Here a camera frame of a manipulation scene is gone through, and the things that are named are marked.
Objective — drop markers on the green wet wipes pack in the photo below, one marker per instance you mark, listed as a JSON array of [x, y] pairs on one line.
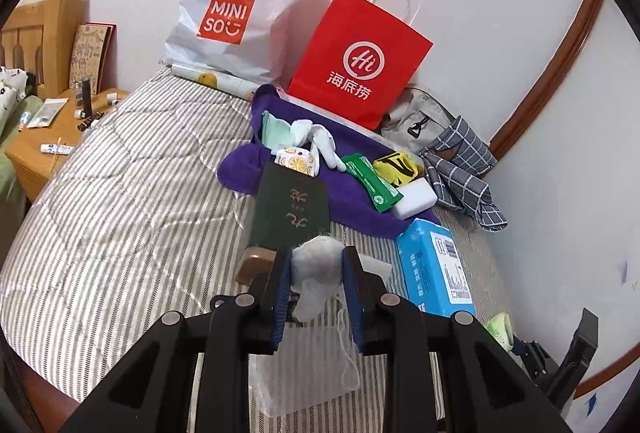
[[383, 195]]

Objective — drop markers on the white Miniso plastic bag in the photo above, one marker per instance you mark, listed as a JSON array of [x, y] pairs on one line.
[[245, 38]]

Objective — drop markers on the wooden nightstand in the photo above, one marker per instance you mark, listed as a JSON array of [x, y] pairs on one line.
[[34, 168]]

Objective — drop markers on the white sock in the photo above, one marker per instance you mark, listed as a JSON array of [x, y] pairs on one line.
[[321, 144]]

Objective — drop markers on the light green snack packet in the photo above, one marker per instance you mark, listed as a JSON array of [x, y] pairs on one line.
[[500, 328]]

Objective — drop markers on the clear plastic bag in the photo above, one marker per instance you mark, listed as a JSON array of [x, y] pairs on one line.
[[305, 371]]

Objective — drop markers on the white face mask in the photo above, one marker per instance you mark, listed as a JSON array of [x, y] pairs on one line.
[[316, 269]]

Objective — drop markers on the white sponge block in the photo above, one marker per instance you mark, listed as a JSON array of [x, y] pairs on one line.
[[417, 196]]

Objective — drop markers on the purple towel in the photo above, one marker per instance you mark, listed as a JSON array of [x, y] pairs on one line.
[[349, 201]]

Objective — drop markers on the brown patterned book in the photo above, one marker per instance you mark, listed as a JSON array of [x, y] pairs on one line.
[[89, 52]]

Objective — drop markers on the wooden headboard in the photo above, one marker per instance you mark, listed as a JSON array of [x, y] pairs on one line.
[[38, 38]]

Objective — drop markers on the grey plaid cloth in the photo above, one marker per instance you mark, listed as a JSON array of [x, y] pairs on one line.
[[455, 163]]

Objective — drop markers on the dark green tea tin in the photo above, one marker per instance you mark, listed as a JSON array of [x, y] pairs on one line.
[[290, 208]]

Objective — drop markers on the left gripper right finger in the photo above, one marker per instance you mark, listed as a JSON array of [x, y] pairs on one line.
[[362, 290]]

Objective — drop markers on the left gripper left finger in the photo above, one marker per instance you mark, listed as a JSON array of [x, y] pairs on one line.
[[274, 302]]

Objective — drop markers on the rolled fruit print sheet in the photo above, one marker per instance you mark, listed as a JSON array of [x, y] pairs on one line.
[[226, 83]]

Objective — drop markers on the mint green cloth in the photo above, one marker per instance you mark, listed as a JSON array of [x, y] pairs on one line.
[[276, 133]]

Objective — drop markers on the yellow mesh pouch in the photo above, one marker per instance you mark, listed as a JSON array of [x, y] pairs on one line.
[[398, 168]]

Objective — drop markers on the beige backpack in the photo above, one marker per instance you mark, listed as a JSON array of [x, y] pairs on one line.
[[415, 120]]

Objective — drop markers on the red paper shopping bag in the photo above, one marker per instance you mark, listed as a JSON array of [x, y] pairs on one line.
[[359, 60]]

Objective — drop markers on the blue tissue pack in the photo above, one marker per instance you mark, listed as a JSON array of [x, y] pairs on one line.
[[432, 269]]

